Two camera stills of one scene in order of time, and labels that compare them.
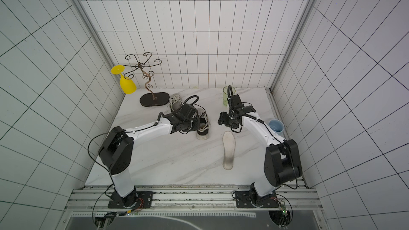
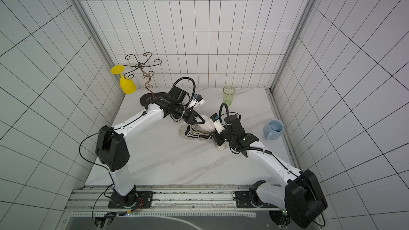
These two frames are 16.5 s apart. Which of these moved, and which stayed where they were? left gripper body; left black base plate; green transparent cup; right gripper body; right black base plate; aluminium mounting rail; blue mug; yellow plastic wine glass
Moved: right gripper body; left gripper body
Stayed: aluminium mounting rail; right black base plate; left black base plate; blue mug; yellow plastic wine glass; green transparent cup
